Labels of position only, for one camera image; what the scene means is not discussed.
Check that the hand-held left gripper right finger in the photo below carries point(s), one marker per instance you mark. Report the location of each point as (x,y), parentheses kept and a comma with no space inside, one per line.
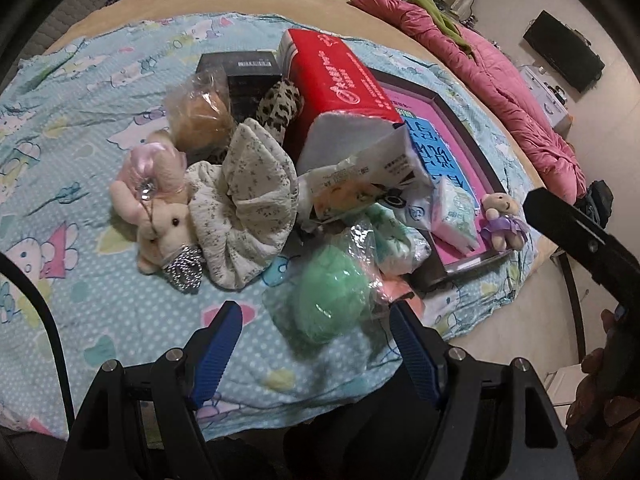
(415,355)

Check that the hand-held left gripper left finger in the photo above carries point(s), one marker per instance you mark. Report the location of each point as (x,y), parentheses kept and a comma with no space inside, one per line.
(220,355)

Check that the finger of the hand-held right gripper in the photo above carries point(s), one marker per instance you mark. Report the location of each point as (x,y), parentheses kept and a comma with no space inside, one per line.
(575,230)

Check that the green puff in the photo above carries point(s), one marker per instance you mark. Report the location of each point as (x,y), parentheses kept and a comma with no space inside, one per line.
(325,290)

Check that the pink plush rabbit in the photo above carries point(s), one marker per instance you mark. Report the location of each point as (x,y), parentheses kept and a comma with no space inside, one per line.
(160,220)

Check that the cream floral scrunchie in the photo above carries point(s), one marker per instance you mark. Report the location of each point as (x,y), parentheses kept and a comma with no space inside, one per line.
(250,185)

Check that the dark box with pink inside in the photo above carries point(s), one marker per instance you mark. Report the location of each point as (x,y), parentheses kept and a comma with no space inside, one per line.
(435,110)

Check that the leopard print scrunchie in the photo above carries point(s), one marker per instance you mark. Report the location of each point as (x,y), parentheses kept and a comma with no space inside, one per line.
(280,105)

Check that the peach soft cloth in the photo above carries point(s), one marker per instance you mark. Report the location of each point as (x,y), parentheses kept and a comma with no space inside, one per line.
(395,289)

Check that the person's right hand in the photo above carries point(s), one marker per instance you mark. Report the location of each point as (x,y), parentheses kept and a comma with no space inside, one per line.
(595,375)

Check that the black bag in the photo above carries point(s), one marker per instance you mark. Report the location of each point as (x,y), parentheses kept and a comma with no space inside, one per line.
(597,200)

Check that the small bear plush purple dress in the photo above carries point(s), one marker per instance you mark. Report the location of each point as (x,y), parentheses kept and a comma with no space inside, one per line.
(502,220)

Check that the mint printed cloth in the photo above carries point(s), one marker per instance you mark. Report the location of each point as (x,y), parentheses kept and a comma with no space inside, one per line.
(395,245)

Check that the small white tissue packet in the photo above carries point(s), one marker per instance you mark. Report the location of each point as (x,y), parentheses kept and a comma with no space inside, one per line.
(455,215)

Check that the blue printed card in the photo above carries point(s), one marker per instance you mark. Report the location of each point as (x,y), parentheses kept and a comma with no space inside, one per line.
(430,150)

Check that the pink quilt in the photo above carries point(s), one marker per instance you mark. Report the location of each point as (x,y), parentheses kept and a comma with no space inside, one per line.
(500,70)

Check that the black monitor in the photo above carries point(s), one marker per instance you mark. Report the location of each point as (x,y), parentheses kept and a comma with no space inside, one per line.
(565,50)

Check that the wet wipes packet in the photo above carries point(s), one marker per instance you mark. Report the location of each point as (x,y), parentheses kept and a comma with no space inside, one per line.
(335,190)

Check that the white printed plastic bag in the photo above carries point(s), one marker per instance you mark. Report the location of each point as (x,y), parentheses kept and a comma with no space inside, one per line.
(400,165)

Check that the cat-printed light blue blanket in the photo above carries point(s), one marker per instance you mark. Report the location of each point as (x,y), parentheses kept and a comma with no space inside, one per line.
(75,200)

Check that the brown puff in plastic bag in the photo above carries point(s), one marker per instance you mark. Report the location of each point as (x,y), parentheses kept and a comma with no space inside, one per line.
(200,115)

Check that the green cloth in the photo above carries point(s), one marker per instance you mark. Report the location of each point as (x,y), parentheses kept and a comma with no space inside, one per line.
(440,20)

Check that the black box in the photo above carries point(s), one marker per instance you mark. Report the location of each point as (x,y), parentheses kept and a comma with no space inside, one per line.
(245,85)

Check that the red tissue pack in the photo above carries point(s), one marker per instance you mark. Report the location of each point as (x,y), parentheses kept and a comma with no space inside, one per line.
(340,85)

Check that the grey quilted headboard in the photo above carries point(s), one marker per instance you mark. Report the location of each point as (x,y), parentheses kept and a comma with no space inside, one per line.
(60,10)

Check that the black metal frame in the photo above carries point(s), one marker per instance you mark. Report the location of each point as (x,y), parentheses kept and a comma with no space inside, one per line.
(575,300)

